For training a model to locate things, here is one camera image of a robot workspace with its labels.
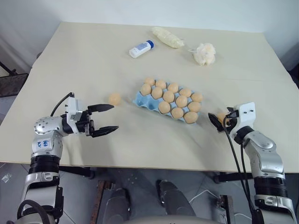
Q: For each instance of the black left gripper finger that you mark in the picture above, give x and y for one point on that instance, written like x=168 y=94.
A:
x=105 y=130
x=101 y=108

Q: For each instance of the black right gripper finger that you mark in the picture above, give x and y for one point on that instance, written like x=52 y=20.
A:
x=216 y=122

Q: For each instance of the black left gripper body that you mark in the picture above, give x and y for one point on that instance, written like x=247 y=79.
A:
x=83 y=123

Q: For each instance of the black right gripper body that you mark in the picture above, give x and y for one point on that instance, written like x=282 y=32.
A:
x=233 y=114

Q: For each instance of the brown egg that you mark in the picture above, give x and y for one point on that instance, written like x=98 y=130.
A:
x=164 y=107
x=190 y=117
x=149 y=81
x=221 y=116
x=168 y=96
x=185 y=92
x=197 y=97
x=177 y=113
x=173 y=87
x=114 y=99
x=157 y=92
x=146 y=89
x=161 y=84
x=181 y=101
x=194 y=107

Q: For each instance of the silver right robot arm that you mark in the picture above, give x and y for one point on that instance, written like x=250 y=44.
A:
x=266 y=154

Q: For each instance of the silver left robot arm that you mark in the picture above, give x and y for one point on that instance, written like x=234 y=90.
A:
x=44 y=140

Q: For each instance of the blue egg carton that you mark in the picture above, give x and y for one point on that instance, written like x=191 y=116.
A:
x=142 y=100

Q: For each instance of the white mesh bath puff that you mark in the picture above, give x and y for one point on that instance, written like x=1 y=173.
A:
x=205 y=54

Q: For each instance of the white bottle with blue cap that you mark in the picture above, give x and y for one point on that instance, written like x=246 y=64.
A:
x=140 y=49

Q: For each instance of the dark rounded grey shape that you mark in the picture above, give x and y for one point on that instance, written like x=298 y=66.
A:
x=175 y=198
x=120 y=205

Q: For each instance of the black metal stand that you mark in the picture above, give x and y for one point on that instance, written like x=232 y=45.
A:
x=11 y=84

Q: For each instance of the crumpled clear plastic scrap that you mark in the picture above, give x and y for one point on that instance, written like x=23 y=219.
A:
x=5 y=177

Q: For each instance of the clear bag of white filling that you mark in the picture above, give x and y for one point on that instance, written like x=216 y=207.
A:
x=167 y=37

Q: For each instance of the beige robot torso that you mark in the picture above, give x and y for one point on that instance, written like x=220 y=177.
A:
x=156 y=219

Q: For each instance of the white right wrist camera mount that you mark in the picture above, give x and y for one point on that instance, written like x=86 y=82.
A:
x=245 y=114

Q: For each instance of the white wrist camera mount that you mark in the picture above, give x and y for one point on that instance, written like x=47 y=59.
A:
x=245 y=114
x=73 y=109

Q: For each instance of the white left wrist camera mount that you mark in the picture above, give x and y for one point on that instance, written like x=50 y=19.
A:
x=73 y=109

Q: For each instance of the black table frame bar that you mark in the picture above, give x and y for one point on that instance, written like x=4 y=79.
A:
x=77 y=172
x=231 y=178

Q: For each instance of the rusty metal frame post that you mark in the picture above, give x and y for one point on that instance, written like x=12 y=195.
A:
x=101 y=200
x=225 y=208

